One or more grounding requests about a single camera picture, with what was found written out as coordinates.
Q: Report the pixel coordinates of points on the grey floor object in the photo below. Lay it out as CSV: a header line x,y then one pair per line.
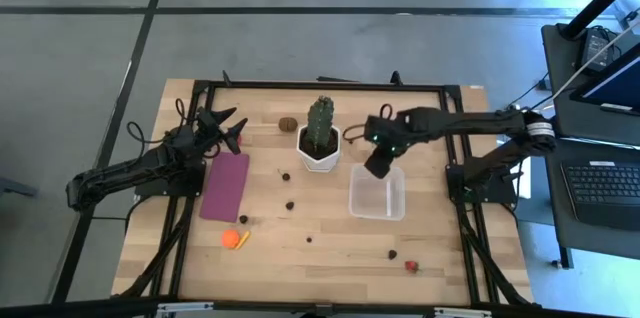
x,y
15,187

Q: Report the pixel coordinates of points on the monitor with blue screen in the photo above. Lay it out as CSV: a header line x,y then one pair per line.
x,y
617,83

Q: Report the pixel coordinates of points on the white paper sheet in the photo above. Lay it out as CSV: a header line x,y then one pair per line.
x,y
526,183

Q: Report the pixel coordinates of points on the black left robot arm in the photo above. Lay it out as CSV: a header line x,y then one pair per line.
x,y
125,170

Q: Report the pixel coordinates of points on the black keyboard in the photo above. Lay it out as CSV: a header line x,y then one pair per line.
x,y
600,193

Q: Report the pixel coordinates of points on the brown kiwi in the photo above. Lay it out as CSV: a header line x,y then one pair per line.
x,y
287,124

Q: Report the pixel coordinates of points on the dark cherry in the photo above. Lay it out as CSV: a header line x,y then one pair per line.
x,y
286,177
289,205
243,218
392,254

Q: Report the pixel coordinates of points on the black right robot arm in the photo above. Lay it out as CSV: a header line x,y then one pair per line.
x,y
475,123

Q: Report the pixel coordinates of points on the clear plastic tupperware container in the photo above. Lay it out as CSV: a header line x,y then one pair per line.
x,y
375,200

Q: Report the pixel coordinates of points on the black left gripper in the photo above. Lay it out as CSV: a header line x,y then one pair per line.
x,y
210,128

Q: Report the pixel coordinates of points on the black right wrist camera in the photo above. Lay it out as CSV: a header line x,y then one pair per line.
x,y
378,163

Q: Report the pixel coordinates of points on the dark grey desk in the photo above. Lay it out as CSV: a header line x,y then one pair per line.
x,y
575,238

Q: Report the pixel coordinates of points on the black power adapter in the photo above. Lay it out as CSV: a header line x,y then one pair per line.
x,y
595,48

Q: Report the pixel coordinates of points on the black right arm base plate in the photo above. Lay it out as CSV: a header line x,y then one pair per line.
x,y
495,194

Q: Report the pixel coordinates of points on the purple cloth mat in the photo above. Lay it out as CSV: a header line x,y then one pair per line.
x,y
225,188

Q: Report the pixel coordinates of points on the black rig beam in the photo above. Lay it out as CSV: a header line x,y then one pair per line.
x,y
75,308

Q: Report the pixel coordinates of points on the orange mandarin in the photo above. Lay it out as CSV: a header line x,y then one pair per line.
x,y
230,239

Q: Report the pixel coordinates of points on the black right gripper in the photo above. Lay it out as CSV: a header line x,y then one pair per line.
x,y
385,133

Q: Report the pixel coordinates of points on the green cactus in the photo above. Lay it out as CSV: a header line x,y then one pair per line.
x,y
320,120

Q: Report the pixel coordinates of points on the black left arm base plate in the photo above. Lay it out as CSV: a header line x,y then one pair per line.
x,y
170,185

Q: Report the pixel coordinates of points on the black aluminium table frame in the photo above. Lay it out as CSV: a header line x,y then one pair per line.
x,y
325,86

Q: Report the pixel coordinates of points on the white hexagonal plant pot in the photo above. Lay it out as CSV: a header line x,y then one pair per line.
x,y
320,163

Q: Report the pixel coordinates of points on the small orange carrot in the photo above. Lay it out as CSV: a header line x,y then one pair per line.
x,y
243,240

